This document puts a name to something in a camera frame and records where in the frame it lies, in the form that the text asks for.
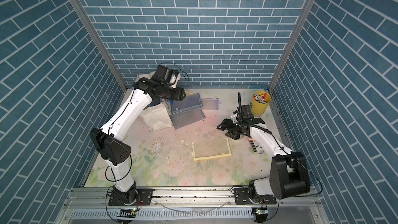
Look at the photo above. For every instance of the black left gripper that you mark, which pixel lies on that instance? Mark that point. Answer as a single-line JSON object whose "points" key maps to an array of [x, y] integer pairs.
{"points": [[178, 93]]}

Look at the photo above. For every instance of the yellow cup with markers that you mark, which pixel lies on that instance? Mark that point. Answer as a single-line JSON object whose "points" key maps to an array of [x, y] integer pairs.
{"points": [[259, 102]]}

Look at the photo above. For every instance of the yellow trim mesh pouch front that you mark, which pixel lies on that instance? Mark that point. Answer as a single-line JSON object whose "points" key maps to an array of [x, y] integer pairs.
{"points": [[213, 149]]}

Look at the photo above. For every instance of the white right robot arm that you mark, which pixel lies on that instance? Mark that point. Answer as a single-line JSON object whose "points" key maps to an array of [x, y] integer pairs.
{"points": [[288, 175]]}

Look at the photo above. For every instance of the aluminium front rail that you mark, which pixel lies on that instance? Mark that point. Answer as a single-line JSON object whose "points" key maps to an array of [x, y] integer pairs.
{"points": [[174, 197]]}

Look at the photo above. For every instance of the white canvas tote bag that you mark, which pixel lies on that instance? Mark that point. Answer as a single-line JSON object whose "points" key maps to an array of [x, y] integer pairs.
{"points": [[155, 117]]}

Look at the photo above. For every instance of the pale purple mesh pouch back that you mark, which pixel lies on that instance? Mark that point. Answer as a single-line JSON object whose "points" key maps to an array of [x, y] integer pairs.
{"points": [[210, 104]]}

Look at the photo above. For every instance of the striped flag drink can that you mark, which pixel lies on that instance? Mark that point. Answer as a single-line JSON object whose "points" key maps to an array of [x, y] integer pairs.
{"points": [[255, 146]]}

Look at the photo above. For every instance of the grey blue zipper pouch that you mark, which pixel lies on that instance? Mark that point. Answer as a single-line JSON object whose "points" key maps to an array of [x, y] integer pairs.
{"points": [[189, 102]]}

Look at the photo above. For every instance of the grey mesh pouch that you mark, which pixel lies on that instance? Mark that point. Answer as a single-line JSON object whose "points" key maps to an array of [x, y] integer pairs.
{"points": [[185, 118]]}

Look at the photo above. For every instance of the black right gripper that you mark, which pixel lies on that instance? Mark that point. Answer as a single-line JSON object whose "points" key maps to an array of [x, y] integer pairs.
{"points": [[227, 125]]}

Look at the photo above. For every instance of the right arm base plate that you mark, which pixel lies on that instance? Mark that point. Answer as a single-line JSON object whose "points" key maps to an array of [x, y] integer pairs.
{"points": [[245, 195]]}

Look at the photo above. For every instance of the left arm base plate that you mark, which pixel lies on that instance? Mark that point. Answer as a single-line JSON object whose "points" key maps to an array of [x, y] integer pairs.
{"points": [[133, 196]]}

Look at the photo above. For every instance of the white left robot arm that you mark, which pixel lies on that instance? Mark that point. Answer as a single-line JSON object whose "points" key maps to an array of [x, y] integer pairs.
{"points": [[108, 139]]}

